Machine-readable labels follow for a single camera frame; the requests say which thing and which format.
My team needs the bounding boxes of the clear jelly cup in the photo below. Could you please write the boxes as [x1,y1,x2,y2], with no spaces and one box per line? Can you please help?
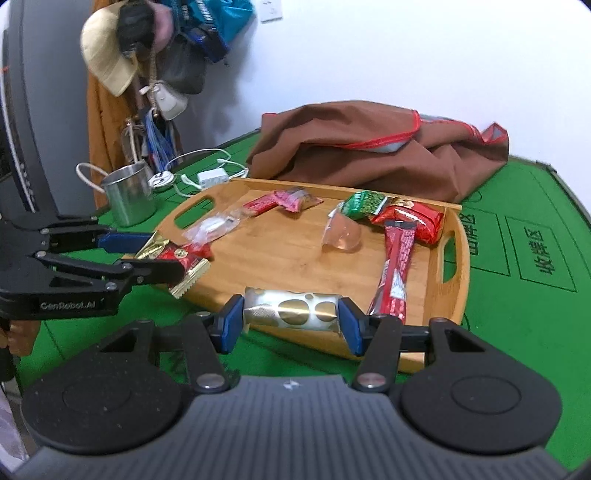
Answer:
[322,213,363,254]

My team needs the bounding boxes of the pink clear snack packet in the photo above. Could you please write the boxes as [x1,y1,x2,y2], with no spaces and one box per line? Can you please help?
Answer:
[272,187,324,214]

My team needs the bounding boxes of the wide red snack packet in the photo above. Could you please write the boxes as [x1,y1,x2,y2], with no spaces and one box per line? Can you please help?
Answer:
[372,196,446,246]

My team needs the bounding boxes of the black hanging glove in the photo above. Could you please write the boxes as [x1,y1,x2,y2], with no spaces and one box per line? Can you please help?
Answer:
[115,0,155,58]

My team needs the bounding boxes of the white charger adapter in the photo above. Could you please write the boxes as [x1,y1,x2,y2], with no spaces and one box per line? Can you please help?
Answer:
[198,170,230,189]

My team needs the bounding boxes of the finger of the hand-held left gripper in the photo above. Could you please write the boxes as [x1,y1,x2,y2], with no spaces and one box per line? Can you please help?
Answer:
[34,251,185,289]
[39,224,155,254]

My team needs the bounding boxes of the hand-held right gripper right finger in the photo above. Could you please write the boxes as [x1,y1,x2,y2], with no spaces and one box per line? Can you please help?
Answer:
[339,298,499,393]

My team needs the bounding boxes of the red gold snack packet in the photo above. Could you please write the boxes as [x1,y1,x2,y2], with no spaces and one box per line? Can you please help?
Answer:
[134,231,213,300]

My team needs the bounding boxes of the white gold dotted snack packet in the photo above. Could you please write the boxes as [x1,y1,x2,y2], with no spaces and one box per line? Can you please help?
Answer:
[242,286,345,334]

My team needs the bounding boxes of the beige hanging pouch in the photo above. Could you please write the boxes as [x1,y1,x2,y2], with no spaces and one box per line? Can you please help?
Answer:
[141,80,189,121]

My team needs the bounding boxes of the long red stick packet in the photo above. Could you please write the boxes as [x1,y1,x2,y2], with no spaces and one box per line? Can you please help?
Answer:
[367,219,419,324]

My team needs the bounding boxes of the dark grey panel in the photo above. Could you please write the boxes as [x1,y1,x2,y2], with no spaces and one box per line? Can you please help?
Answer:
[0,0,58,217]

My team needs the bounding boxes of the small red candy packet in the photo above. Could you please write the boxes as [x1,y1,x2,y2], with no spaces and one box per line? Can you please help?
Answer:
[241,193,280,217]

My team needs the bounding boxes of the blue white striped straps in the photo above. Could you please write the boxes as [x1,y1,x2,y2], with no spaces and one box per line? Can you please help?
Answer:
[143,108,183,174]

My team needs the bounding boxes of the white charger with cable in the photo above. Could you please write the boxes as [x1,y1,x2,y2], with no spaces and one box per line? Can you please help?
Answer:
[161,148,250,197]

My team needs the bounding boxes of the wooden tray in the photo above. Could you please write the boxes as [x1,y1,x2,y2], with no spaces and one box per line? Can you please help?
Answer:
[154,178,472,374]

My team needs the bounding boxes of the green snack packet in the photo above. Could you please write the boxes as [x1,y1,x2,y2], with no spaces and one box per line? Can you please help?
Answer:
[339,190,389,220]

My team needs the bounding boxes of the beige hat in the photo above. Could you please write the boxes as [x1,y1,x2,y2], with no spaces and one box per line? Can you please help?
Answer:
[81,7,139,97]

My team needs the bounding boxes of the dark grey hanging bag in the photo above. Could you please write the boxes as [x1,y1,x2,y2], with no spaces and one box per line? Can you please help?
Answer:
[159,37,208,95]

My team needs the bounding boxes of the blue hanging bag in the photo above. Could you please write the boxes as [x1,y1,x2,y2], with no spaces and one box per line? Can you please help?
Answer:
[171,0,254,61]

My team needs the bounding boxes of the steel mug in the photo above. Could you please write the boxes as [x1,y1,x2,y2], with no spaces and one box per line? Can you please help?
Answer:
[76,162,158,228]

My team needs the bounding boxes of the clear plastic snack packet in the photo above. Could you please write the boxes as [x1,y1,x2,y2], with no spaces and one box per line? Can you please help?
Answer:
[184,213,243,244]

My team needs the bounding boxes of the orange hanging cloth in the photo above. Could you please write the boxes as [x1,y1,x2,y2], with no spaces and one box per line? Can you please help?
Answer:
[87,74,141,208]

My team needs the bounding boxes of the person's left hand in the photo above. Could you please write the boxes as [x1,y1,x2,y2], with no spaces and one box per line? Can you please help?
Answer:
[4,318,42,357]

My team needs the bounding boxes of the brown cloth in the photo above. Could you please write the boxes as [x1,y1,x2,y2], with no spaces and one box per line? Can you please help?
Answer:
[246,102,510,204]

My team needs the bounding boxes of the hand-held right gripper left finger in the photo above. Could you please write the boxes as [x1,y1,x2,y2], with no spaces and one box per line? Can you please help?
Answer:
[95,295,245,393]

